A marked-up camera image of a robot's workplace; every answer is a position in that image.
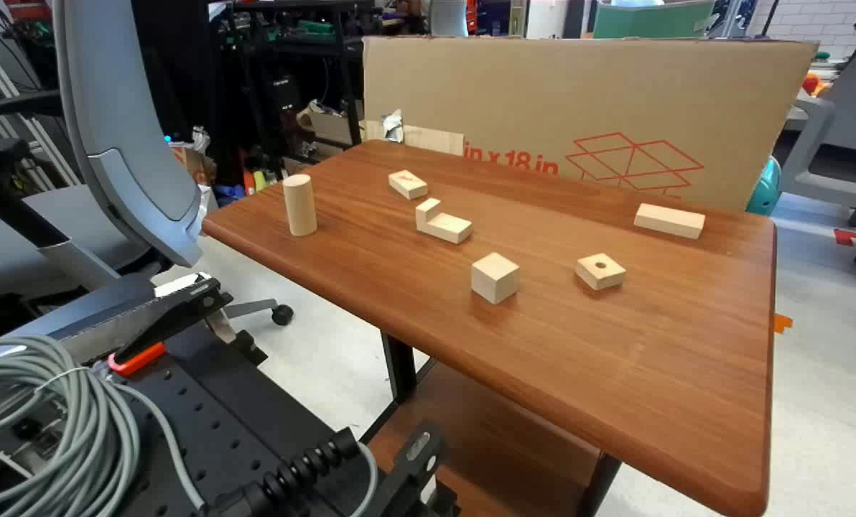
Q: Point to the wooden cylinder block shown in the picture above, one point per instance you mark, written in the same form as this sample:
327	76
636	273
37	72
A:
298	205

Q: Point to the black storage shelving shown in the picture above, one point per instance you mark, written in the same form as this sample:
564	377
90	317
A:
284	57

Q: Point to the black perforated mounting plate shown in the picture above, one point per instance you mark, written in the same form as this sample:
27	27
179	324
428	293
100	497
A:
215	431

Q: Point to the L-shaped wooden block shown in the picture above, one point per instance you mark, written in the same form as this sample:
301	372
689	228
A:
446	228

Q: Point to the small notched wooden block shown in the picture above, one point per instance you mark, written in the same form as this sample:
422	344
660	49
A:
402	188

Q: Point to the green board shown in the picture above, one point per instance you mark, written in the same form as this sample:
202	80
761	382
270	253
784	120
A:
653	21

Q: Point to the wooden cube block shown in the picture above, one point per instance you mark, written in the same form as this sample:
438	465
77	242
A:
494	280

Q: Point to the long rectangular wooden block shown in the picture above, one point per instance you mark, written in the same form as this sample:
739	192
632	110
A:
670	221

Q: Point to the square wooden block with hole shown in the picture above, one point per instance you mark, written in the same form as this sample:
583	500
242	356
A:
591	277

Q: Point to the large cardboard box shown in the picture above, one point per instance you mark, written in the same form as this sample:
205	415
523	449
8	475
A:
544	96

